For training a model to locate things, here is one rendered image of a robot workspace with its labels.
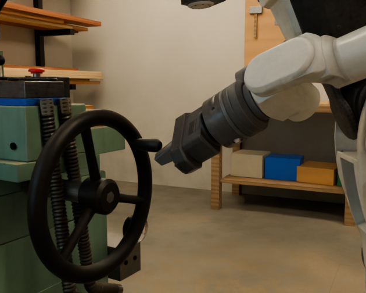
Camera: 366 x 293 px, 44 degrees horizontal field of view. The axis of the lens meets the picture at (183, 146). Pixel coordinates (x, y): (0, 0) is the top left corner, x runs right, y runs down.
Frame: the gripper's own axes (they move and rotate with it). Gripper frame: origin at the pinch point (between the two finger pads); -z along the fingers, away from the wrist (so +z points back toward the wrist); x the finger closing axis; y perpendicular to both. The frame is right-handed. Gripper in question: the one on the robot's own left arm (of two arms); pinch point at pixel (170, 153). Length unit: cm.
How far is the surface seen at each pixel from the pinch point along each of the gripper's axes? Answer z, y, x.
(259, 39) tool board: -71, -137, 298
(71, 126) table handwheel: -2.9, 17.5, -6.9
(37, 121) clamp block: -10.7, 20.1, -2.7
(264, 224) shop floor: -107, -187, 147
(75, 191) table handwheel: -12.9, 8.4, -8.3
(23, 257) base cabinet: -32.1, 4.5, -12.2
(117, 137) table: -22.0, -1.7, 20.2
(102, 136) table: -21.7, 2.2, 16.7
